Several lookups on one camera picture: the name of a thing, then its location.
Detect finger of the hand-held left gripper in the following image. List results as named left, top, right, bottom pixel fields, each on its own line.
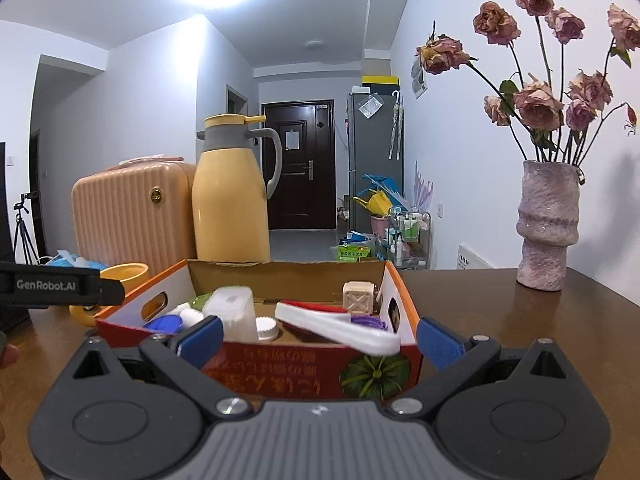
left=99, top=275, right=126, bottom=307

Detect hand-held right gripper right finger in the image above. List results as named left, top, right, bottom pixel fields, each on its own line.
left=387, top=316, right=581, bottom=418

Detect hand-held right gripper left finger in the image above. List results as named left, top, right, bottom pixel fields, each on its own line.
left=59, top=316, right=254, bottom=422

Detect clear cotton swab box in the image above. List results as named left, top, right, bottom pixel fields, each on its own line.
left=202, top=286, right=258, bottom=343

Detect blue round lid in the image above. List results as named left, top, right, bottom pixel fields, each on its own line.
left=144, top=316, right=185, bottom=335

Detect purple toothed bottle cap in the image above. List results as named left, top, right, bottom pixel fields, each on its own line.
left=350, top=314, right=390, bottom=332

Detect white red lint brush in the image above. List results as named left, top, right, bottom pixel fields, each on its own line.
left=274, top=300, right=402, bottom=358

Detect red printed cardboard box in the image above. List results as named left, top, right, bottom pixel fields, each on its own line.
left=95, top=259, right=423, bottom=401

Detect beige cube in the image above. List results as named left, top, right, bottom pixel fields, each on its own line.
left=342, top=281, right=377, bottom=317

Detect yellow mug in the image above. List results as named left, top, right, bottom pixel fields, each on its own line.
left=69, top=262, right=150, bottom=328

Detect blue tissue pack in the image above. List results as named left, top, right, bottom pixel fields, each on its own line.
left=50, top=249, right=108, bottom=270

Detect black tripod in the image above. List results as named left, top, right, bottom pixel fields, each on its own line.
left=12, top=192, right=40, bottom=265

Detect orange ribbed suitcase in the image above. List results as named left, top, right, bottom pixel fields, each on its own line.
left=71, top=156, right=198, bottom=281

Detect black paper bag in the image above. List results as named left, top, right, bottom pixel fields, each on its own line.
left=0, top=141, right=30, bottom=333

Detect green packets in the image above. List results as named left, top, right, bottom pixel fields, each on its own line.
left=337, top=244, right=373, bottom=263

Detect yellow thermos jug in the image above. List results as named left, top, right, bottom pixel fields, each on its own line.
left=191, top=114, right=284, bottom=263

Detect yellow watering can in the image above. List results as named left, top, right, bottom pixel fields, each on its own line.
left=354, top=190, right=393, bottom=216

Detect pink textured vase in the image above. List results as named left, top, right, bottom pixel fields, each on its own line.
left=516, top=160, right=585, bottom=292

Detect blue folding rack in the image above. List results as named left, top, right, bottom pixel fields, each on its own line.
left=362, top=173, right=408, bottom=206

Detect dark brown entrance door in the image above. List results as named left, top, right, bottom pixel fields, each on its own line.
left=261, top=100, right=336, bottom=231

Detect grey fridge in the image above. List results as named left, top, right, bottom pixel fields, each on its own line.
left=347, top=89, right=405, bottom=233

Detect hanging folded umbrellas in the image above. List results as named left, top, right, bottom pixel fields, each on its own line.
left=389, top=91, right=404, bottom=161

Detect bunch of dried roses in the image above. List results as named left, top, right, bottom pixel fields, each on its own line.
left=415, top=0, right=640, bottom=166

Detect yellow black box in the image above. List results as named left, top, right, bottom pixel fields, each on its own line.
left=361, top=75, right=401, bottom=92

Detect white wall box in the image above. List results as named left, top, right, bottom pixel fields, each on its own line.
left=457, top=244, right=496, bottom=270

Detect purple wall sticker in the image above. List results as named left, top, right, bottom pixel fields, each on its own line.
left=414, top=160, right=435, bottom=208

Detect grey side door frame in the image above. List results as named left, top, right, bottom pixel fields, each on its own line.
left=226, top=84, right=249, bottom=116

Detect wall poster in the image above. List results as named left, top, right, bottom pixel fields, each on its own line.
left=411, top=55, right=428, bottom=99

